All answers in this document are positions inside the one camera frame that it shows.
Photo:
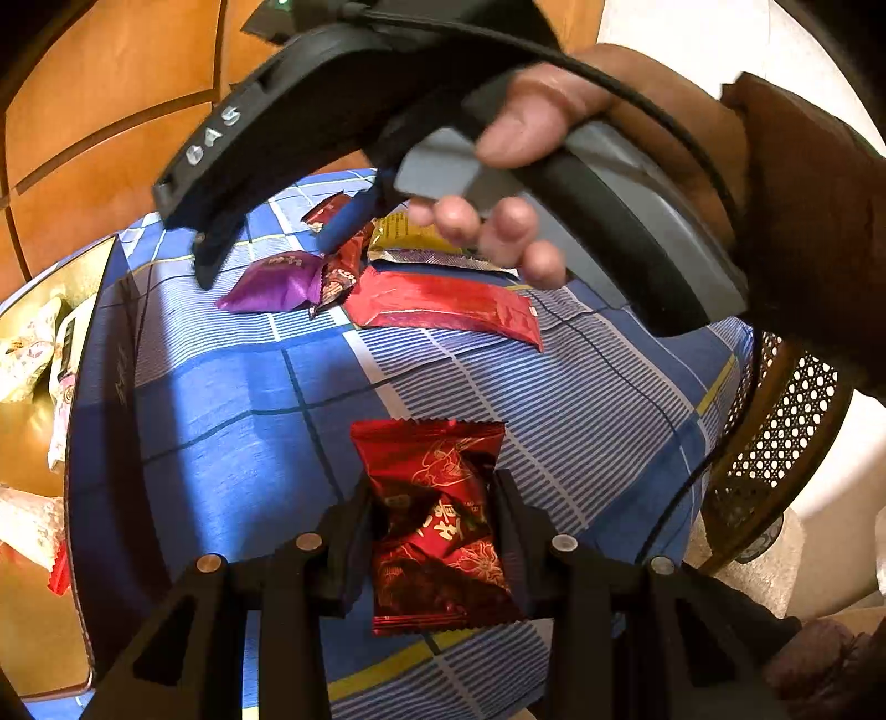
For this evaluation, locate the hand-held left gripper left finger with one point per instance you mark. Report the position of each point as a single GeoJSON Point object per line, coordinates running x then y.
{"type": "Point", "coordinates": [349, 554]}

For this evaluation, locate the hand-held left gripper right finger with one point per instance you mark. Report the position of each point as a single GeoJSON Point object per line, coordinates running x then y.
{"type": "Point", "coordinates": [516, 547]}

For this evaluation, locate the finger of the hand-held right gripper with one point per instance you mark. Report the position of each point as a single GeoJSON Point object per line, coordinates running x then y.
{"type": "Point", "coordinates": [214, 259]}
{"type": "Point", "coordinates": [342, 225]}

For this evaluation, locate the dark red snack packet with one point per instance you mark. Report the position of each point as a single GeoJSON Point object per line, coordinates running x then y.
{"type": "Point", "coordinates": [325, 211]}

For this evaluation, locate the dark red gold-patterned packet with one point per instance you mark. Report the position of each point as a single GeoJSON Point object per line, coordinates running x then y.
{"type": "Point", "coordinates": [339, 277]}

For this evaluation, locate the yellow snack packet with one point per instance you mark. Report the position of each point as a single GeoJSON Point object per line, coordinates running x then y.
{"type": "Point", "coordinates": [401, 235]}

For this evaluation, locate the purple snack packet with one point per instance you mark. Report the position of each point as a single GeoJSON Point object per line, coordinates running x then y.
{"type": "Point", "coordinates": [273, 284]}

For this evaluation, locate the red floral foil packet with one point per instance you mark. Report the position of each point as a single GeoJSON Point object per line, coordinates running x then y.
{"type": "Point", "coordinates": [429, 484]}

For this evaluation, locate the long red packet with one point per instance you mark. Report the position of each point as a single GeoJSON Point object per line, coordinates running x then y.
{"type": "Point", "coordinates": [443, 304]}

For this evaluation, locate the white snack packet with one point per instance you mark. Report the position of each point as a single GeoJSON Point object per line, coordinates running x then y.
{"type": "Point", "coordinates": [66, 388]}

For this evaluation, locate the black box with gold inside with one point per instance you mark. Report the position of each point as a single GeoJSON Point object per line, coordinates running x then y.
{"type": "Point", "coordinates": [104, 429]}

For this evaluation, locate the pink and white packet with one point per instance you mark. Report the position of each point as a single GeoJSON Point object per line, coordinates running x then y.
{"type": "Point", "coordinates": [28, 353]}

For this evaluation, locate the clear rice cracker packet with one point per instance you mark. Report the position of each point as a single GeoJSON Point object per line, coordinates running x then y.
{"type": "Point", "coordinates": [28, 516]}

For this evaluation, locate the person's right forearm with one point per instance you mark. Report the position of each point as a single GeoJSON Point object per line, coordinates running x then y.
{"type": "Point", "coordinates": [817, 242]}

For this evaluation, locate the person's right hand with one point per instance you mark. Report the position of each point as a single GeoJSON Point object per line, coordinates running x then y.
{"type": "Point", "coordinates": [526, 111]}

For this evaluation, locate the blue plaid cloth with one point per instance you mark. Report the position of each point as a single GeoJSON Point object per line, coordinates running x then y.
{"type": "Point", "coordinates": [228, 388]}

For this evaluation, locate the wooden panelled wardrobe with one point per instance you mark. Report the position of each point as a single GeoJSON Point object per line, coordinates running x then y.
{"type": "Point", "coordinates": [104, 118]}

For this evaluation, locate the rattan chair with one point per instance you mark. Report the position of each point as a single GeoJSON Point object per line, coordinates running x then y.
{"type": "Point", "coordinates": [789, 429]}

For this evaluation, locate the dark cloth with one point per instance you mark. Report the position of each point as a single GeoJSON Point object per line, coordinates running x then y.
{"type": "Point", "coordinates": [830, 664]}

